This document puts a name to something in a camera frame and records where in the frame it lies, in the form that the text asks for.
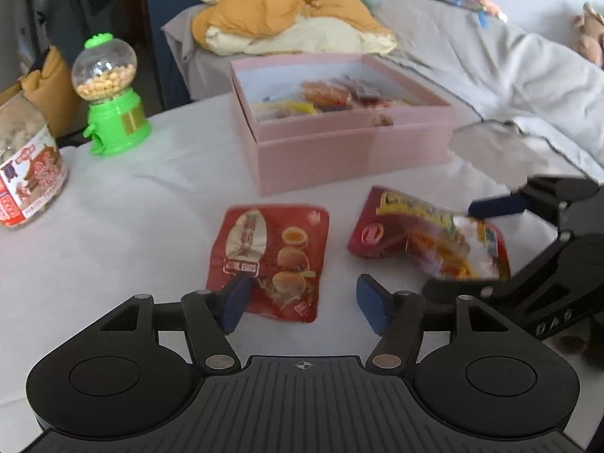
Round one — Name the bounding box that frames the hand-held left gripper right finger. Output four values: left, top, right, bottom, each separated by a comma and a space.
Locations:
356, 274, 513, 378

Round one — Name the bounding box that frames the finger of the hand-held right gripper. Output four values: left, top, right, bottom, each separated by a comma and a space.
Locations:
468, 176, 601, 221
421, 233, 582, 308

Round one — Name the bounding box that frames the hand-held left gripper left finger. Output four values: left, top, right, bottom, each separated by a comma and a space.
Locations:
97, 274, 258, 378

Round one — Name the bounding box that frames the red egg snack packet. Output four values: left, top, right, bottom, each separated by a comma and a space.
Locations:
206, 204, 330, 324

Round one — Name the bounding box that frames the red and clear snack packet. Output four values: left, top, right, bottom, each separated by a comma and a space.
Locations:
348, 185, 512, 280

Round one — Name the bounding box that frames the pink cardboard box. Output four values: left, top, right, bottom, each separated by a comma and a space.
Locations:
230, 53, 456, 197

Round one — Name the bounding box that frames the long yellow cracker pack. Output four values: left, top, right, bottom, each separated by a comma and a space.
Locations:
257, 98, 318, 117

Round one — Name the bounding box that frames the grey bed sheet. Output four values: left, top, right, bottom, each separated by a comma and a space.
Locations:
162, 0, 604, 171

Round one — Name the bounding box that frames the red and white snack packet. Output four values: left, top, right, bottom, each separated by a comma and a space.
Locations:
353, 86, 412, 110

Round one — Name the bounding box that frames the brown teddy bear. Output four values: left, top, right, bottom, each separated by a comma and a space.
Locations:
570, 2, 604, 68

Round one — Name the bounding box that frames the green gumball machine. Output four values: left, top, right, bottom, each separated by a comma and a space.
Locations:
71, 33, 153, 157

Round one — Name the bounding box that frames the clear plastic jar red label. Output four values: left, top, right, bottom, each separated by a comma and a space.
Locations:
0, 89, 69, 230

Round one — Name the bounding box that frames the orange and cream duvet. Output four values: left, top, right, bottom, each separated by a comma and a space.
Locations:
191, 0, 398, 57

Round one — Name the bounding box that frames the orange armchair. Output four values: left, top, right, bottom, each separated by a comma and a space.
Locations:
18, 46, 77, 139

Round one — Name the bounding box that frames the dark hanging jacket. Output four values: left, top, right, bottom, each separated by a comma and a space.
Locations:
34, 0, 129, 51

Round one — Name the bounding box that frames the blue bed frame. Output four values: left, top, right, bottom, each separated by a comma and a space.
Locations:
143, 0, 223, 115

